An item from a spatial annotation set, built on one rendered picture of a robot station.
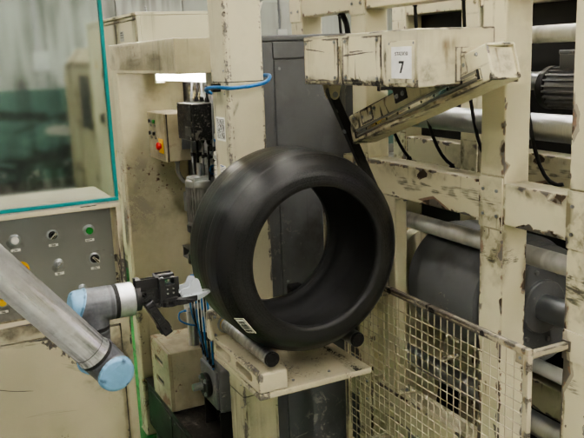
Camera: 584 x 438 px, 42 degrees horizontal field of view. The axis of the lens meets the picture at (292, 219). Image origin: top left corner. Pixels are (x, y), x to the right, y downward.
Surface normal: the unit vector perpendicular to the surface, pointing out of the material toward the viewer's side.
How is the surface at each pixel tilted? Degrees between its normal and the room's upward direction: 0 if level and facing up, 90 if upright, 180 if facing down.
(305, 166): 43
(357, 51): 90
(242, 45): 90
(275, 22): 90
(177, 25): 90
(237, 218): 68
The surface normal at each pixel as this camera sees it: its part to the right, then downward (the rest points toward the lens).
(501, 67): 0.42, -0.14
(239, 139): 0.45, 0.17
